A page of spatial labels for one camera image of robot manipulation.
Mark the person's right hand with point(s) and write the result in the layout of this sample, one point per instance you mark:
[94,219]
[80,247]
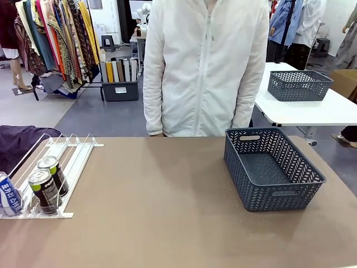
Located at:
[158,134]

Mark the black Pepsi can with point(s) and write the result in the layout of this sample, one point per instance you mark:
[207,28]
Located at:
[44,192]
[60,178]

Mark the dark grey woven plastic basket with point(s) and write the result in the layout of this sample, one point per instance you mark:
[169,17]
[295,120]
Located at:
[301,92]
[279,201]

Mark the blue Pocari Sweat can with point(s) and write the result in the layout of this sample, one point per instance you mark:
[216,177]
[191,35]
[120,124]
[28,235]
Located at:
[9,195]

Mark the person's right forearm white sleeve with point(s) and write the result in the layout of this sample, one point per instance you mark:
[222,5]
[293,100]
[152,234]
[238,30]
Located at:
[153,111]

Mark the person's left forearm white sleeve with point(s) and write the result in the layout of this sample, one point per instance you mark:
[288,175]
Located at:
[244,109]

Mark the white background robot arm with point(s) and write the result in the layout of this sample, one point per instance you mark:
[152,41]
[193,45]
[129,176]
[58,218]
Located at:
[143,16]

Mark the white clear can dispenser rack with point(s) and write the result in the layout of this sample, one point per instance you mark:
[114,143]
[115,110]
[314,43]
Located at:
[81,156]

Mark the grey bin with fabric rolls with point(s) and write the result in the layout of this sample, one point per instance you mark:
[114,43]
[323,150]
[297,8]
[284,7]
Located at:
[120,89]

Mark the person in white jacket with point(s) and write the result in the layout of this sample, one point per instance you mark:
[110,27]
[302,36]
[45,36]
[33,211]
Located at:
[200,69]

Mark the dark grey step stool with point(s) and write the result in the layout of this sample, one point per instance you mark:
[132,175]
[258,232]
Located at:
[323,47]
[108,43]

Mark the dark purple cloth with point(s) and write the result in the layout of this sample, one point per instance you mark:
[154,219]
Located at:
[22,142]

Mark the clothes rack with colourful garments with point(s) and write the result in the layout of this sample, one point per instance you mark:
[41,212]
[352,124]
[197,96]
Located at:
[64,36]

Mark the white side table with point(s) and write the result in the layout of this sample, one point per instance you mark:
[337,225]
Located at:
[306,111]

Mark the black garment stand pole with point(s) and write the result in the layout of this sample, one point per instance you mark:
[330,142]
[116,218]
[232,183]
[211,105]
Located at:
[285,42]

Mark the mannequin in dark red dress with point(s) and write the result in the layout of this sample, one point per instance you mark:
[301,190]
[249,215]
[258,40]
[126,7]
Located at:
[9,30]

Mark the seated person's feet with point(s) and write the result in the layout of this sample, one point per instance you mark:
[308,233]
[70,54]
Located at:
[348,134]

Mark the brown cardboard box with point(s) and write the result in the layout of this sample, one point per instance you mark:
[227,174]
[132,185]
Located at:
[344,82]

